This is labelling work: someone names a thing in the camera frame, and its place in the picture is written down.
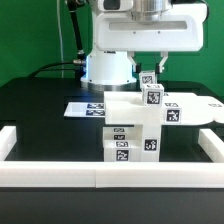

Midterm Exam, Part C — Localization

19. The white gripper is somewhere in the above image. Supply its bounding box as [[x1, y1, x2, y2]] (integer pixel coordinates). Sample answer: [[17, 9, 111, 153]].
[[93, 3, 207, 74]]

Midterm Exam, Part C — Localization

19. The white tagged cube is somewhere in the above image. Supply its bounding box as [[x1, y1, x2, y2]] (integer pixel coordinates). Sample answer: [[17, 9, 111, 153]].
[[142, 84, 164, 107], [139, 70, 156, 86]]

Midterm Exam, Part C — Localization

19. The white chair back frame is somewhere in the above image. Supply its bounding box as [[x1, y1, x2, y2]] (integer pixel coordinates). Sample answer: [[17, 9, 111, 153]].
[[104, 92, 224, 126]]

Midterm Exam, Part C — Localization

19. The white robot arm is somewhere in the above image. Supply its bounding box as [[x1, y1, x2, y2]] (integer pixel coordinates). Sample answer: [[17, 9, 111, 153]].
[[66, 0, 209, 89]]

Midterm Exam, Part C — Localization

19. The white marker sheet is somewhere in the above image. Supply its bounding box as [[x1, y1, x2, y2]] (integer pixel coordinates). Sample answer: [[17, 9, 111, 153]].
[[64, 102, 105, 117]]

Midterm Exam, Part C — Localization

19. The white U-shaped barrier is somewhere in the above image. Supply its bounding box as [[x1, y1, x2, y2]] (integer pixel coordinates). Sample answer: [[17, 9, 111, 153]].
[[0, 126, 224, 188]]

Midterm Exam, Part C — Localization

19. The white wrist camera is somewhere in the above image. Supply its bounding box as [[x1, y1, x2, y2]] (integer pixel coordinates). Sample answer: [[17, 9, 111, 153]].
[[97, 0, 134, 13]]

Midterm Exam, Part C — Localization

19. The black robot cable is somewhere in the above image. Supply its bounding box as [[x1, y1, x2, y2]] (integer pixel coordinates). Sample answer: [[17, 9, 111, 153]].
[[27, 0, 88, 80]]

